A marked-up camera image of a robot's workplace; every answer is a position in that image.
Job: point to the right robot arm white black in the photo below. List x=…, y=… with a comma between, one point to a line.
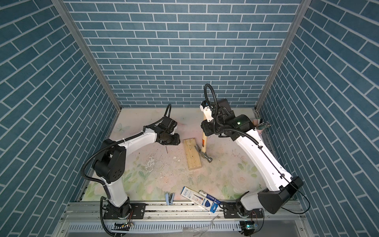
x=281, y=186

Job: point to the blue clip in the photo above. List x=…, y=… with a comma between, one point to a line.
x=169, y=198

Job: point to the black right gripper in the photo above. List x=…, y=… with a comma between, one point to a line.
x=205, y=126

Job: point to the wooden block with nails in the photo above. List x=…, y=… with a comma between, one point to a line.
x=192, y=155

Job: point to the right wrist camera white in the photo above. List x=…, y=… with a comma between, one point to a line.
x=207, y=111

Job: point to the blue white tube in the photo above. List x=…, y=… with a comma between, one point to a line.
x=210, y=197

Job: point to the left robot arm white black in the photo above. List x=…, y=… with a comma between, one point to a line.
x=107, y=165

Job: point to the aluminium left corner post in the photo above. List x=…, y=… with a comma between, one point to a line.
x=79, y=39

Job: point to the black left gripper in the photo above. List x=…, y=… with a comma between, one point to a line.
x=176, y=140

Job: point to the aluminium right corner post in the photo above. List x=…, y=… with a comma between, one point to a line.
x=283, y=50

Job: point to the aluminium corner post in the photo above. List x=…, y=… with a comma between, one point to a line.
x=283, y=50
x=79, y=39

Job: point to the steel claw hammer wooden handle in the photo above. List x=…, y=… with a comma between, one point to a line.
x=202, y=150

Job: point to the pink pen holder bucket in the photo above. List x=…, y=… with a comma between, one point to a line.
x=258, y=127

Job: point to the blue white toothpaste box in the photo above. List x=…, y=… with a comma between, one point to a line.
x=200, y=200

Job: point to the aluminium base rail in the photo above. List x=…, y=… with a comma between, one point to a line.
x=182, y=219

